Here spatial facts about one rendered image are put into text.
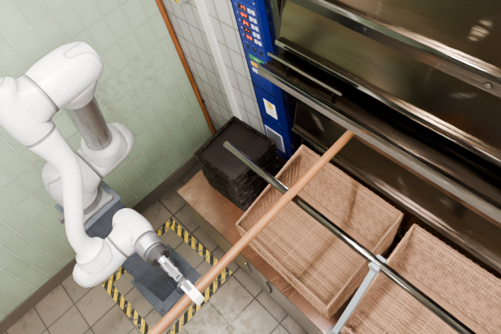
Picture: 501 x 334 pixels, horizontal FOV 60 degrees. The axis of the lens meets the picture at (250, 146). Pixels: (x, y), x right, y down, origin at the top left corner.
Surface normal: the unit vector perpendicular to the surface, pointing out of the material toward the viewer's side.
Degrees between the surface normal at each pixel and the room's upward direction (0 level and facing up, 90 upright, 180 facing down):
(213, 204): 0
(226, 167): 0
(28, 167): 90
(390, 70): 70
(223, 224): 0
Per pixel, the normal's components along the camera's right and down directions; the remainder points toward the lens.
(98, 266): 0.44, 0.24
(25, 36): 0.68, 0.51
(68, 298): -0.18, -0.58
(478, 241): -0.73, 0.40
